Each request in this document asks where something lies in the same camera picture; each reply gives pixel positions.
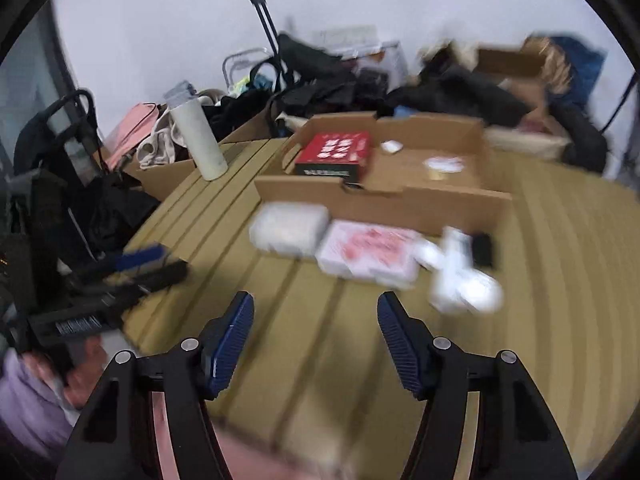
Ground cardboard box right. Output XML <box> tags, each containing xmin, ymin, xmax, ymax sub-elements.
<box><xmin>475</xmin><ymin>47</ymin><xmax>565</xmax><ymax>138</ymax></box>

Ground white earbud case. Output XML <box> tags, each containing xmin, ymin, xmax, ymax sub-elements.
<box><xmin>380</xmin><ymin>140</ymin><xmax>404</xmax><ymax>154</ymax></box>

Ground clear plastic storage box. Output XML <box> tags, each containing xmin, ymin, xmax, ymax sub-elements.
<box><xmin>248</xmin><ymin>202</ymin><xmax>331</xmax><ymax>258</ymax></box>

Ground black clothes pile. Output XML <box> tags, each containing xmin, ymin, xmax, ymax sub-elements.
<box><xmin>265</xmin><ymin>34</ymin><xmax>532</xmax><ymax>128</ymax></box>

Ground purple jacket sleeve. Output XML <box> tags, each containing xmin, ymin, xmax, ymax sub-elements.
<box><xmin>1</xmin><ymin>349</ymin><xmax>79</xmax><ymax>462</ymax></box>

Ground tan slatted folding table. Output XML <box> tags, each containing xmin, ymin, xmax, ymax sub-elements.
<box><xmin>125</xmin><ymin>141</ymin><xmax>639</xmax><ymax>479</ymax></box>

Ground blue bag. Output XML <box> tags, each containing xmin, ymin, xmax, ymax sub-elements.
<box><xmin>547</xmin><ymin>36</ymin><xmax>606</xmax><ymax>112</ymax></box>

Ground beige cloth bundle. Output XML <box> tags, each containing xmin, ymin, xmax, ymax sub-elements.
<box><xmin>136</xmin><ymin>110</ymin><xmax>190</xmax><ymax>170</ymax></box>

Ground brown cardboard tray box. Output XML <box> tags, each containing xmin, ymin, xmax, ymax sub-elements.
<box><xmin>255</xmin><ymin>113</ymin><xmax>511</xmax><ymax>235</ymax></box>

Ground white round jar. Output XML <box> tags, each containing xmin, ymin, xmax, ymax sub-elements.
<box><xmin>412</xmin><ymin>240</ymin><xmax>444</xmax><ymax>271</ymax></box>

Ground black folding cart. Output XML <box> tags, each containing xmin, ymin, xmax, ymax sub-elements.
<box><xmin>13</xmin><ymin>89</ymin><xmax>160</xmax><ymax>270</ymax></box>

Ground woven bamboo basket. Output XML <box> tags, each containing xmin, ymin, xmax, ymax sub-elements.
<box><xmin>521</xmin><ymin>35</ymin><xmax>572</xmax><ymax>96</ymax></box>

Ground black trolley handle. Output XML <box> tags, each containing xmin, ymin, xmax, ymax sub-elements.
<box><xmin>250</xmin><ymin>0</ymin><xmax>294</xmax><ymax>91</ymax></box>

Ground white thermos bottle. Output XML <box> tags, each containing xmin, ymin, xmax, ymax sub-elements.
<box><xmin>164</xmin><ymin>80</ymin><xmax>228</xmax><ymax>181</ymax></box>

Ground black backpack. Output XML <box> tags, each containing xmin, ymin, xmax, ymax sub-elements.
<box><xmin>549</xmin><ymin>103</ymin><xmax>608</xmax><ymax>176</ymax></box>

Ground black camera tripod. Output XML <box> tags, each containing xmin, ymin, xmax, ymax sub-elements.
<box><xmin>600</xmin><ymin>72</ymin><xmax>639</xmax><ymax>134</ymax></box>

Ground pink bag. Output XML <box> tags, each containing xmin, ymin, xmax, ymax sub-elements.
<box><xmin>103</xmin><ymin>102</ymin><xmax>160</xmax><ymax>170</ymax></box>

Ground black cloth pouch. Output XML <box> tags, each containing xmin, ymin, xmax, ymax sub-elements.
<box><xmin>471</xmin><ymin>232</ymin><xmax>495</xmax><ymax>269</ymax></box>

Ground pink garment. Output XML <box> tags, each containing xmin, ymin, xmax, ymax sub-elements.
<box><xmin>152</xmin><ymin>392</ymin><xmax>349</xmax><ymax>479</ymax></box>

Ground white tube bottle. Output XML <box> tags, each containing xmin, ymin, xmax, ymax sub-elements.
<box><xmin>430</xmin><ymin>226</ymin><xmax>503</xmax><ymax>315</ymax></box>

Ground red book box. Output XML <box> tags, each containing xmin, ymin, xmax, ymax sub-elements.
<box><xmin>294</xmin><ymin>131</ymin><xmax>371</xmax><ymax>183</ymax></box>

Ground person left hand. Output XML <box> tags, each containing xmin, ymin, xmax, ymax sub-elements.
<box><xmin>22</xmin><ymin>336</ymin><xmax>107</xmax><ymax>410</ymax></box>

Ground large cardboard box left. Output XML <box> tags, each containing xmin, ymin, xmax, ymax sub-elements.
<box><xmin>122</xmin><ymin>107</ymin><xmax>278</xmax><ymax>202</ymax></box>

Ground round white lid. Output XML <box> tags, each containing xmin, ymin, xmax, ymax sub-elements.
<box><xmin>424</xmin><ymin>156</ymin><xmax>465</xmax><ymax>174</ymax></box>

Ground wall socket strip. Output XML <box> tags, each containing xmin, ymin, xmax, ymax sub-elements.
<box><xmin>311</xmin><ymin>25</ymin><xmax>380</xmax><ymax>51</ymax></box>

